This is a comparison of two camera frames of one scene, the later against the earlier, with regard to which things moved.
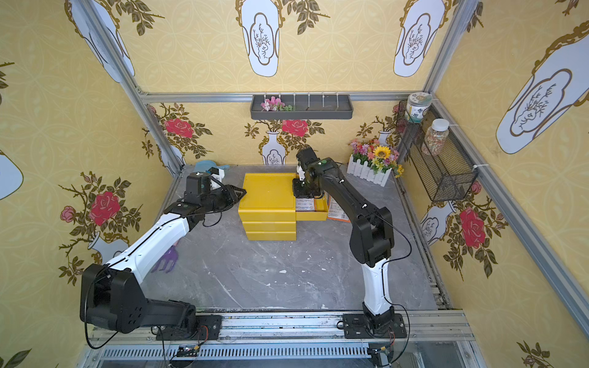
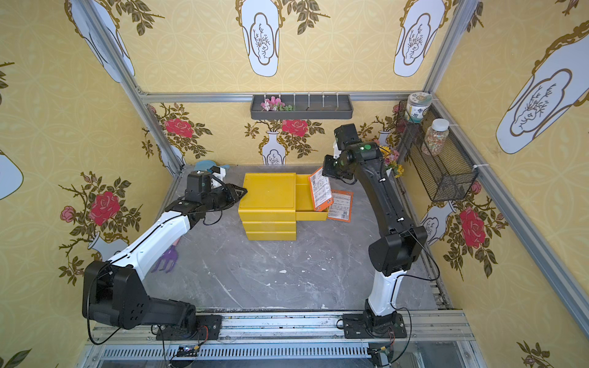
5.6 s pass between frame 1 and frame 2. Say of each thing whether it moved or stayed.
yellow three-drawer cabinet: stayed
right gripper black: moved
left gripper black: stayed
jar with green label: stayed
